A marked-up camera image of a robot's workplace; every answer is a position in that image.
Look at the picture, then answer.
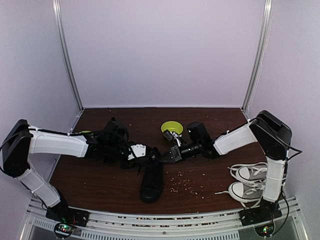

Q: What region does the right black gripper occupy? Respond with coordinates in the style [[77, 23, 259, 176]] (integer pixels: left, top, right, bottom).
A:
[[158, 141, 202, 163]]

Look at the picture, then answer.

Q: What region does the black sneaker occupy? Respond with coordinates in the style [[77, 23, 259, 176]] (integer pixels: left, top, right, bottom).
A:
[[139, 162, 164, 204], [102, 117, 129, 143]]

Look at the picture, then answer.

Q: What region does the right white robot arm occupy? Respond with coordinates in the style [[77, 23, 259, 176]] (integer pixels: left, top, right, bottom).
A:
[[160, 110, 292, 221]]

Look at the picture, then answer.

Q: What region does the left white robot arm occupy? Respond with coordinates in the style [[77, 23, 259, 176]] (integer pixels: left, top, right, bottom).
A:
[[0, 118, 164, 222]]

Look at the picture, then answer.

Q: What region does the green bowl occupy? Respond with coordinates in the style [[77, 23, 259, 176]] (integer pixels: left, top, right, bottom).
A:
[[160, 121, 184, 137]]

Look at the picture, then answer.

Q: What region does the grey sneaker rear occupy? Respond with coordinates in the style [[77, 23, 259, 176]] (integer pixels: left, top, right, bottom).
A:
[[228, 162, 268, 184]]

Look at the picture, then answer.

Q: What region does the grey sneaker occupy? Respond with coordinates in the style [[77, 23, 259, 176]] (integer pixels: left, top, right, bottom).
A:
[[228, 162, 268, 184], [214, 181, 266, 208]]

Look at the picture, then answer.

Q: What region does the grey sneaker front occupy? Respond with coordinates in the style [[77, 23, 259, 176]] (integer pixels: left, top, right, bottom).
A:
[[214, 181, 266, 208]]

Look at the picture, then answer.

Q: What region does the aluminium front rail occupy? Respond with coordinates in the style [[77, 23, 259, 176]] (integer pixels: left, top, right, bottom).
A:
[[18, 197, 310, 240]]

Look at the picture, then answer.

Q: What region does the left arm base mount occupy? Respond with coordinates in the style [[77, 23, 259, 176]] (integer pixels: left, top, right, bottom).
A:
[[45, 207, 90, 240]]

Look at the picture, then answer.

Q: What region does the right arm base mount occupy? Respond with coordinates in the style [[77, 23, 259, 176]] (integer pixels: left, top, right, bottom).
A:
[[239, 204, 283, 238]]

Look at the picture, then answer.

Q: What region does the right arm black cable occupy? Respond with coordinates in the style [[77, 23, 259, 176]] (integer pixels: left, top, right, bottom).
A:
[[282, 139, 303, 161]]

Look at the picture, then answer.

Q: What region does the left aluminium frame post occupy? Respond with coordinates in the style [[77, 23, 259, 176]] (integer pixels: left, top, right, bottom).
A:
[[52, 0, 84, 112]]

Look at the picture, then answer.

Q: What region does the aluminium frame post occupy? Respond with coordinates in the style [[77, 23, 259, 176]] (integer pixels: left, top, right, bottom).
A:
[[52, 0, 84, 112], [241, 0, 274, 115]]

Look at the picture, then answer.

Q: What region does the right aluminium frame post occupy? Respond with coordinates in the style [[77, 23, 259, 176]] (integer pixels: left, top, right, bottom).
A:
[[241, 0, 274, 115]]

